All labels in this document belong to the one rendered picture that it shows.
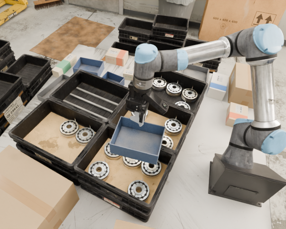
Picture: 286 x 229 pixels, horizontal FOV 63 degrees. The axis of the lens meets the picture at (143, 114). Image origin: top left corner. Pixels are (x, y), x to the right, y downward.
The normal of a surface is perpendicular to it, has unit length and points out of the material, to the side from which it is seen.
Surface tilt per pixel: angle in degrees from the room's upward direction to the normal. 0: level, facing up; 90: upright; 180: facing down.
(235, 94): 90
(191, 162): 0
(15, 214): 0
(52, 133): 0
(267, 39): 43
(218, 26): 75
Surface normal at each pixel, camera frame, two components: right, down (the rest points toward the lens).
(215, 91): -0.34, 0.70
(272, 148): 0.33, 0.28
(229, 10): -0.23, 0.58
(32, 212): 0.06, -0.65
